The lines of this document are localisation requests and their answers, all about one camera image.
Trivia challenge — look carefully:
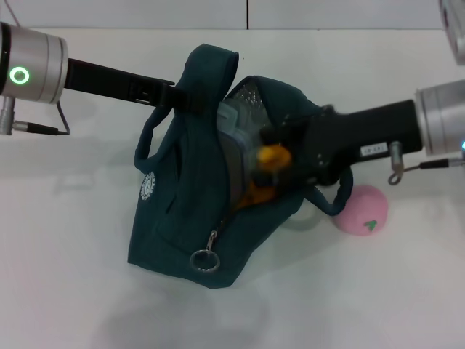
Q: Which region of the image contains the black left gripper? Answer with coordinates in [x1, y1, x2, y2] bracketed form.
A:
[63, 57, 219, 116]

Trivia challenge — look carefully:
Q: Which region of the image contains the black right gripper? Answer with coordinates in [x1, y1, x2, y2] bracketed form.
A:
[254, 100, 424, 190]

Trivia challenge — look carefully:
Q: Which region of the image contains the yellow banana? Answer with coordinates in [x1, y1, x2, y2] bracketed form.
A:
[232, 143, 294, 212]

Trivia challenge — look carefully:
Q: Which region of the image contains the clear lunch box blue rim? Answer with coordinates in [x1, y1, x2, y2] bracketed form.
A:
[217, 100, 266, 204]

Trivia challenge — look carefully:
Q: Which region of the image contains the dark teal insulated lunch bag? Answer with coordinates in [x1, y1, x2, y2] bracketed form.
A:
[126, 43, 355, 290]

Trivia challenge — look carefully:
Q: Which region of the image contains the pink peach toy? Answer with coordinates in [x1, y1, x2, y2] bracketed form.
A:
[333, 184, 389, 238]

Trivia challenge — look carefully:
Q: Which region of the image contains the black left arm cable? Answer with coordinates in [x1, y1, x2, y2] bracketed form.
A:
[14, 101, 70, 136]

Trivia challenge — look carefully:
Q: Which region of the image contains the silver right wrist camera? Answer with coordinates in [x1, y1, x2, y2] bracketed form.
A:
[439, 0, 465, 66]

